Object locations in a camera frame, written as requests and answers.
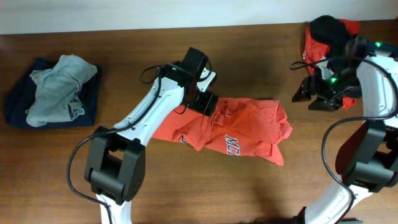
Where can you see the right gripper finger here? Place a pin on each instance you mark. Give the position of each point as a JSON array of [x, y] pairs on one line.
[[321, 104], [303, 93]]

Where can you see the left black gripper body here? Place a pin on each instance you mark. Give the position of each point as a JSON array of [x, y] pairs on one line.
[[203, 101]]

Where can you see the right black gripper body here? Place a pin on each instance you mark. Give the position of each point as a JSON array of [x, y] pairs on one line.
[[336, 87]]

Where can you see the red soccer print t-shirt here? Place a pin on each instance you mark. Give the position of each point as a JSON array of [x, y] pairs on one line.
[[237, 127]]

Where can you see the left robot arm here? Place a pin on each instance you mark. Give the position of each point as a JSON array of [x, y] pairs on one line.
[[116, 162]]

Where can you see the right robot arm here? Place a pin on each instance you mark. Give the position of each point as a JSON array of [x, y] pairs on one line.
[[367, 161]]

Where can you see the red garment under pile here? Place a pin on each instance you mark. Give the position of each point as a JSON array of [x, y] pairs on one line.
[[315, 73]]

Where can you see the black garment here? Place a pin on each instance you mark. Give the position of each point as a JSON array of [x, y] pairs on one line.
[[327, 37]]

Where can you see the light grey crumpled shirt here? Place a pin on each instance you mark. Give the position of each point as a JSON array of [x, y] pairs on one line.
[[56, 95]]

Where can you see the navy blue folded garment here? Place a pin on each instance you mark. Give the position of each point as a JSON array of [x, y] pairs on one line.
[[22, 97]]

